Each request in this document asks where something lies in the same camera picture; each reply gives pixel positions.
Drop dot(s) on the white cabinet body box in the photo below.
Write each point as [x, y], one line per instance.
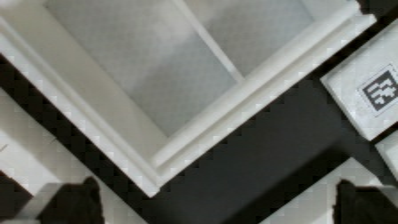
[162, 68]

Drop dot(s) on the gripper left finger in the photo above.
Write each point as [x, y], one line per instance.
[67, 204]

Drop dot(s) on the white fence wall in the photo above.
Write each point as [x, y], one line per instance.
[40, 163]

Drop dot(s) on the white cabinet door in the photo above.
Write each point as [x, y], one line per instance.
[388, 151]
[361, 83]

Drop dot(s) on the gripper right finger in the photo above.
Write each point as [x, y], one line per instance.
[363, 205]

